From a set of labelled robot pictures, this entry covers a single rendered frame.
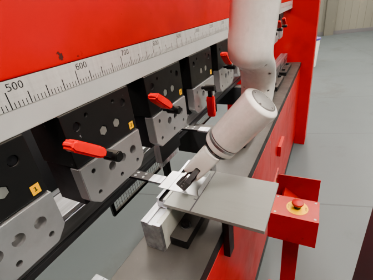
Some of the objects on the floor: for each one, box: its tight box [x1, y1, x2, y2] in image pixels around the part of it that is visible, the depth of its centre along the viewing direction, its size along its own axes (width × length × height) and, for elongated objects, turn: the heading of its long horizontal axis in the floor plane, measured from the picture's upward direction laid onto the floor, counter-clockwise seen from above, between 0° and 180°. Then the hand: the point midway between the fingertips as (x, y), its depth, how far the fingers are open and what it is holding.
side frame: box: [228, 0, 321, 144], centre depth 250 cm, size 25×85×230 cm, turn 76°
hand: (188, 177), depth 72 cm, fingers open, 6 cm apart
